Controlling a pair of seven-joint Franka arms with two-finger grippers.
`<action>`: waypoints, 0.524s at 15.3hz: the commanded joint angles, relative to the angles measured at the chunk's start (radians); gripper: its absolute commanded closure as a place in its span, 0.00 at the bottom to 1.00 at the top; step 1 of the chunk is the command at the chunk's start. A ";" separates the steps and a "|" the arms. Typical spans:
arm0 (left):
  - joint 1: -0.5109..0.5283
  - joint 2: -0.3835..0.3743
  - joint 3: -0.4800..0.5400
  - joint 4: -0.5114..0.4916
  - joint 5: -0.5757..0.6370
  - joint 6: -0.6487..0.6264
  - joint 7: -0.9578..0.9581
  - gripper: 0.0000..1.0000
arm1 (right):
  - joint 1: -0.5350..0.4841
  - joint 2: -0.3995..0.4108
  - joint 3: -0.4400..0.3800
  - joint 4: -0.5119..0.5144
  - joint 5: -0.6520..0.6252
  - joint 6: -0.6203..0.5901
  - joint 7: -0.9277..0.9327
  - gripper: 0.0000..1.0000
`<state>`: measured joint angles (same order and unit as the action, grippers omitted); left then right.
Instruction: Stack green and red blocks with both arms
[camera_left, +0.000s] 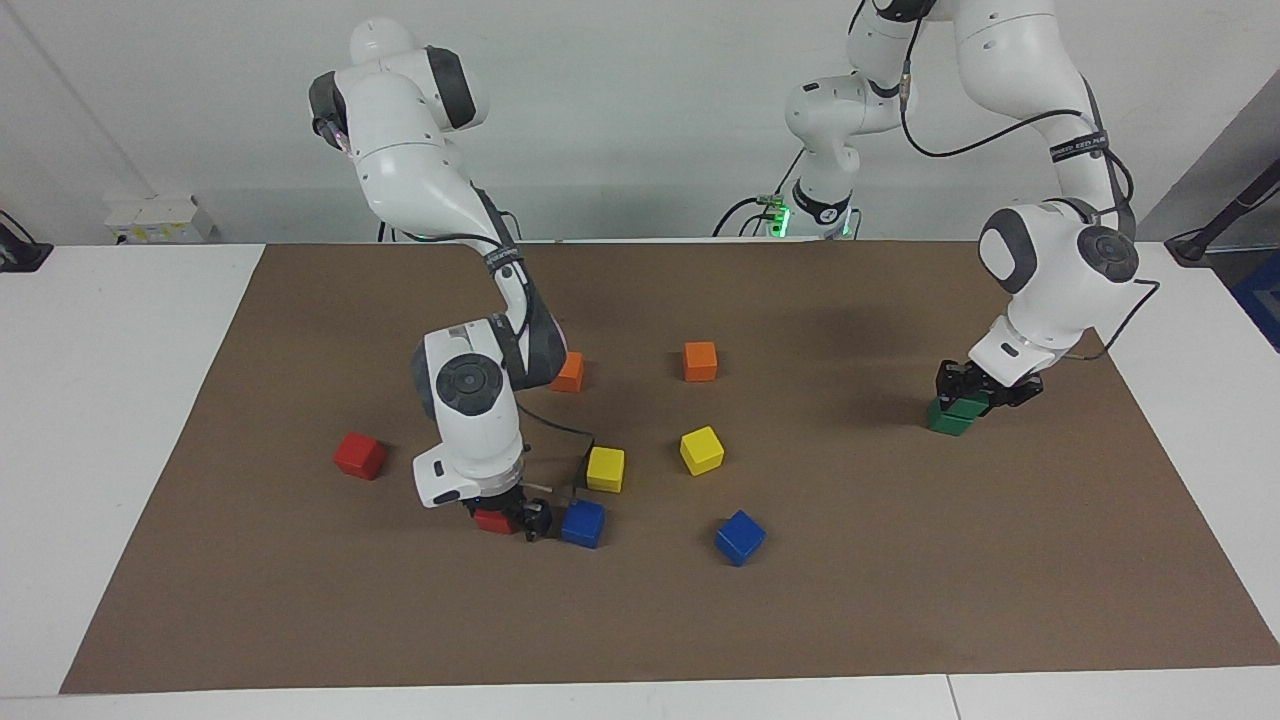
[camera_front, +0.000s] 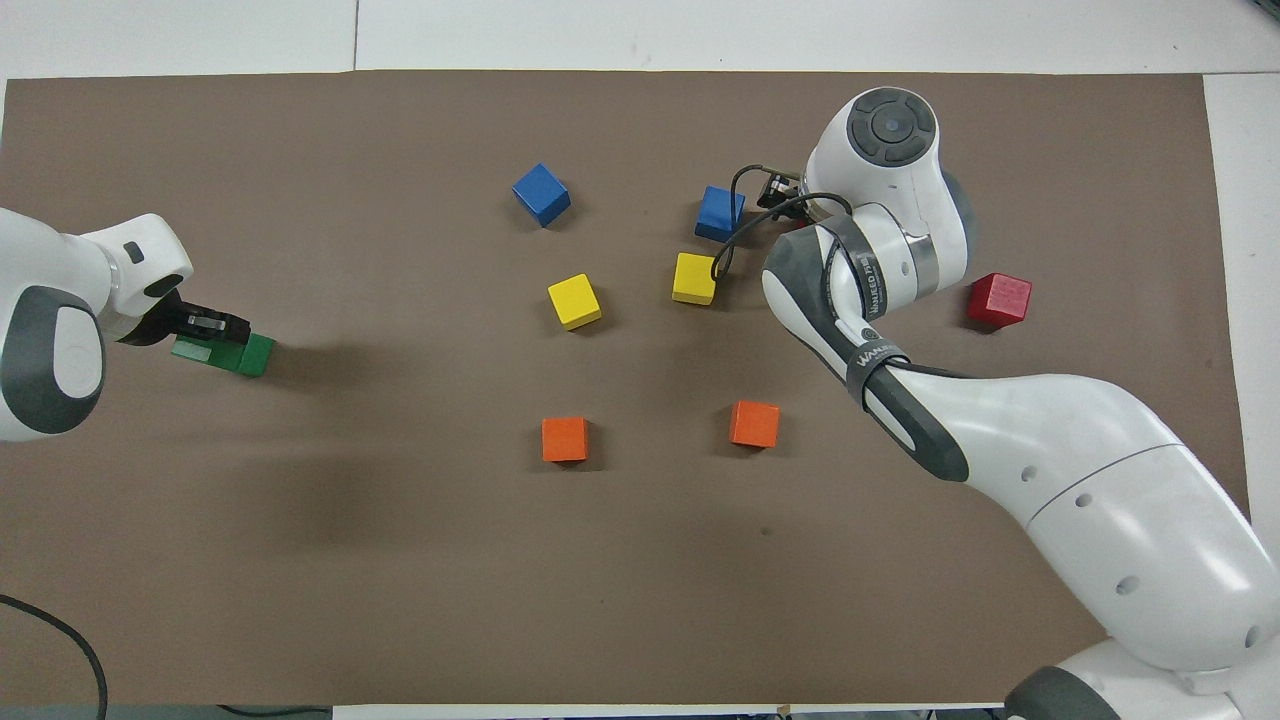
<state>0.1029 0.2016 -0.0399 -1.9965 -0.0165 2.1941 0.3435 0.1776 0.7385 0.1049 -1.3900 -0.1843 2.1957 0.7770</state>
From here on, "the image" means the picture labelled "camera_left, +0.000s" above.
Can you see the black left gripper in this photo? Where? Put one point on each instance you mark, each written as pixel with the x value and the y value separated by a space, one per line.
pixel 1020 388

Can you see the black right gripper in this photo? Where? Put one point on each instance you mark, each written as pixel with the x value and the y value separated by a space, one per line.
pixel 505 498

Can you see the green wooden block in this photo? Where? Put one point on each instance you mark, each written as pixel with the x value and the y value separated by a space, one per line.
pixel 946 422
pixel 970 406

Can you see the red wooden block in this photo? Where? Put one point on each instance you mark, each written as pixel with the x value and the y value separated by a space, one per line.
pixel 495 521
pixel 359 456

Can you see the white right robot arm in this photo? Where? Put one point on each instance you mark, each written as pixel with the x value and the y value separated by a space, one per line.
pixel 470 400

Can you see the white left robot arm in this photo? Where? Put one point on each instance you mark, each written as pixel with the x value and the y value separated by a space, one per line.
pixel 1050 270

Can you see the blue wooden block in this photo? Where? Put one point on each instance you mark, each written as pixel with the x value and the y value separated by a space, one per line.
pixel 583 524
pixel 740 537

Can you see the yellow wooden block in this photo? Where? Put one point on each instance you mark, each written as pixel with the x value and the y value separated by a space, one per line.
pixel 605 469
pixel 701 450

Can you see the orange wooden block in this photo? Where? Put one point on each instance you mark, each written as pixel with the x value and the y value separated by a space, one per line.
pixel 572 375
pixel 700 361

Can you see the brown table mat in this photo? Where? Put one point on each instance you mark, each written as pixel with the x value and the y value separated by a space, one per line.
pixel 660 610

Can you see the green lit connector box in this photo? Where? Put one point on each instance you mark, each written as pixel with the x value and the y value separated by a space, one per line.
pixel 774 212

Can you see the black stand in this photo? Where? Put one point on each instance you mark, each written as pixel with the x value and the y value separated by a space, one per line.
pixel 1215 225

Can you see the blue crate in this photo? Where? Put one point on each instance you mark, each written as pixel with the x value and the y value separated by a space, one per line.
pixel 1262 295

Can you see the white power box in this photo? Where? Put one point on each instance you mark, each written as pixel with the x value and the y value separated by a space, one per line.
pixel 155 218

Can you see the black desk device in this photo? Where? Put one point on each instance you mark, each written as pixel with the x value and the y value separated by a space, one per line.
pixel 18 250

